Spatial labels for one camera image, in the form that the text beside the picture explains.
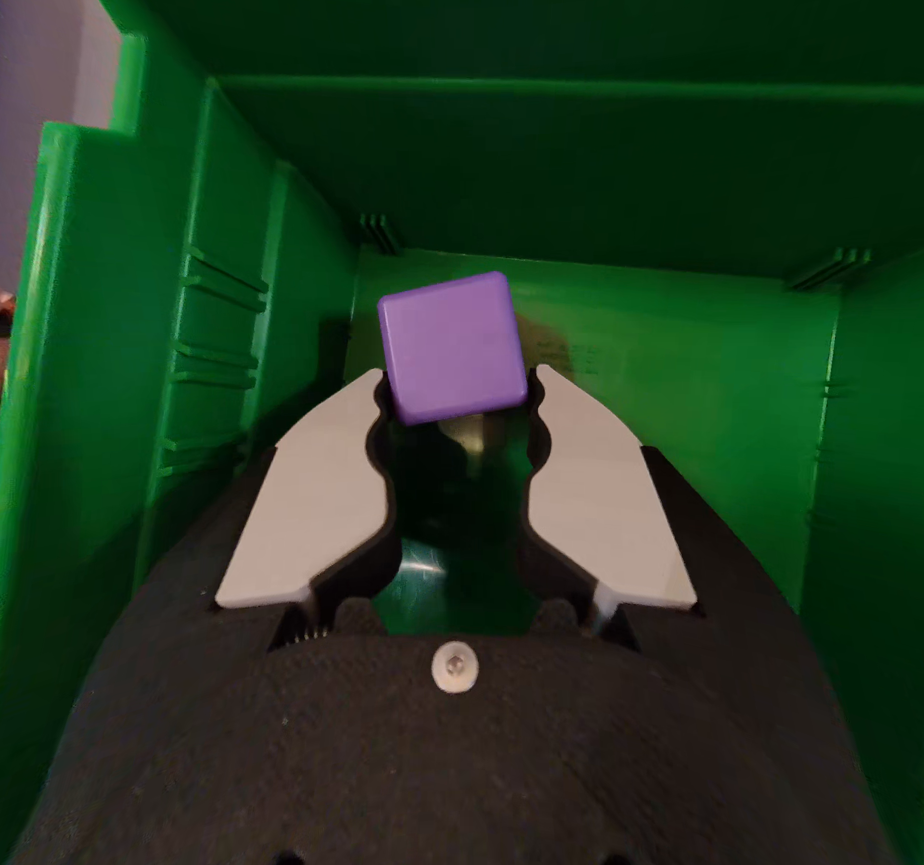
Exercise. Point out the purple cube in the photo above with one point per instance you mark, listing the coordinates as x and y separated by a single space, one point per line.
451 345

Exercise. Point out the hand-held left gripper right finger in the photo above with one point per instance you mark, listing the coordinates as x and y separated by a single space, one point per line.
603 511

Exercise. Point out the green plastic bin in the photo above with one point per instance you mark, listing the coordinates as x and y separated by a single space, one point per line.
577 158

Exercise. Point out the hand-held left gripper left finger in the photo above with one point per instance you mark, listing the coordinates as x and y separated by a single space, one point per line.
317 504

